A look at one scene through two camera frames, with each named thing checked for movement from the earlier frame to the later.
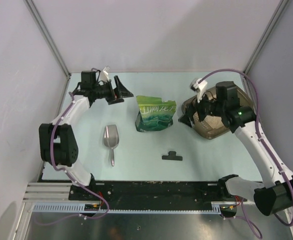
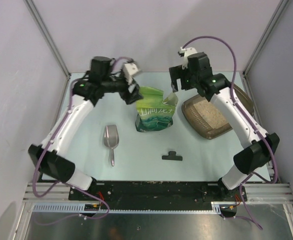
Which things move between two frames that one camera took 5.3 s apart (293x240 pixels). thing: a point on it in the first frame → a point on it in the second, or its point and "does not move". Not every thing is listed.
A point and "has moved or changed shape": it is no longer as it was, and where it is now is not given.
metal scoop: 111,139 does not move
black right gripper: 186,119 → 177,72
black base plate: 151,192 does not move
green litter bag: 154,114 has moved or changed shape
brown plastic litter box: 214,124 does not move
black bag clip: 172,155 does not move
